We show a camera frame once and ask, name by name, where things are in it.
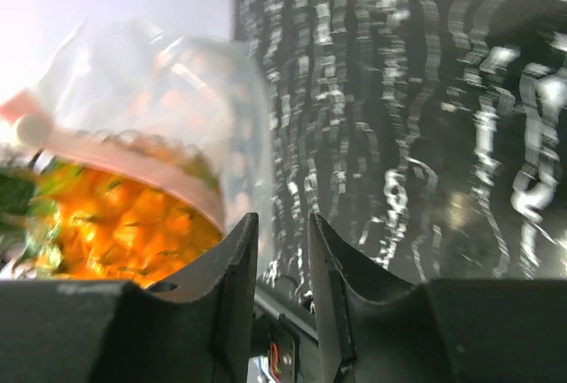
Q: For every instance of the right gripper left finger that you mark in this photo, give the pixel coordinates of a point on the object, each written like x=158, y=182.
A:
x=195, y=326

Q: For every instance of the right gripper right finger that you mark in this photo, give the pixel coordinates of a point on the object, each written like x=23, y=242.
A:
x=375, y=327

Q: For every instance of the orange toy pineapple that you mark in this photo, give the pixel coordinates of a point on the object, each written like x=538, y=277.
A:
x=74, y=222

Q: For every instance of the clear pink-dotted zip bag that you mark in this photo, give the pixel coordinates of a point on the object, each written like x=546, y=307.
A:
x=186, y=114

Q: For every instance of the black marble pattern mat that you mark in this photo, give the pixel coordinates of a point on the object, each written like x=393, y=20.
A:
x=430, y=134

